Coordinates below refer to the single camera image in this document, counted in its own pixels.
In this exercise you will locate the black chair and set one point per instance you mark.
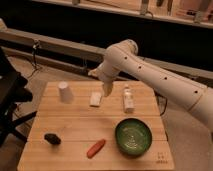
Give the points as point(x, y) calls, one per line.
point(12, 90)

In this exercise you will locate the orange carrot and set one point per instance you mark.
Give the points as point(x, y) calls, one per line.
point(95, 148)

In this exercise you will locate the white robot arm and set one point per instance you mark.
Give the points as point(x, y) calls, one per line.
point(194, 97)

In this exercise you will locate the white eraser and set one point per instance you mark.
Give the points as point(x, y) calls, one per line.
point(95, 99)

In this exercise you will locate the wooden board table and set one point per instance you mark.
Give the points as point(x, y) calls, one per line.
point(80, 126)

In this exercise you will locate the white ceramic cup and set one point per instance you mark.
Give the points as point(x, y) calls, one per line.
point(65, 93)

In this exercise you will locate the green ceramic bowl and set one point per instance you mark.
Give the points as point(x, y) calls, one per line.
point(133, 137)

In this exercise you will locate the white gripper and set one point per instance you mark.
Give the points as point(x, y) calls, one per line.
point(105, 74)

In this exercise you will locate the black computer mouse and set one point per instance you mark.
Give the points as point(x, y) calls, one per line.
point(52, 139)

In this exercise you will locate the small white bottle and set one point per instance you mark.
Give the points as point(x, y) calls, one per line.
point(128, 99)

